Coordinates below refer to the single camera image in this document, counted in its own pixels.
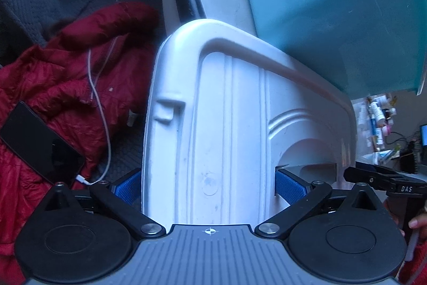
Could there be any person's right hand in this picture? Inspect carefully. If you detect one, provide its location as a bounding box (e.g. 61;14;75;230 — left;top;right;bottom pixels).
409;208;427;229

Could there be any cluster of medicine bottles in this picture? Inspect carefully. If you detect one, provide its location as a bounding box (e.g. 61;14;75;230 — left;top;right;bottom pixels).
358;94;398;153

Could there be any teal plastic storage box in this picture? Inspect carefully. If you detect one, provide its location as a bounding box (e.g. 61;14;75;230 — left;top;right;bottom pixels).
242;0;427;101

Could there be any black smartphone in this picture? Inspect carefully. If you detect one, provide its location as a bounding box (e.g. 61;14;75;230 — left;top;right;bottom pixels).
0;101;86;186

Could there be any white plastic box lid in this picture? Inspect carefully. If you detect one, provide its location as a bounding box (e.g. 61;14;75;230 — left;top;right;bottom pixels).
141;19;358;226

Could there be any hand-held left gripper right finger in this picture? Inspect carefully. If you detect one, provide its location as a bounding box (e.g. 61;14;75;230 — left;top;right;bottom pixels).
255;168;382;238

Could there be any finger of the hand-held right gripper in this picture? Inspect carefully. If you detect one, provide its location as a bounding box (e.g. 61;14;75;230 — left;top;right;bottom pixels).
343;162;404;190

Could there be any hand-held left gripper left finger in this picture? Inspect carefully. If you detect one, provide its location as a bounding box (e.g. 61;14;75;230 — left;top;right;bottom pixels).
45;168;167;237

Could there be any white charging cable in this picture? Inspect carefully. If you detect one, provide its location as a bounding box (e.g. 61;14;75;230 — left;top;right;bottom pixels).
76;0;123;186

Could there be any red padded jacket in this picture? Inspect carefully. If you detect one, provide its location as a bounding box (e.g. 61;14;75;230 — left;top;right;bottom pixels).
0;1;161;285

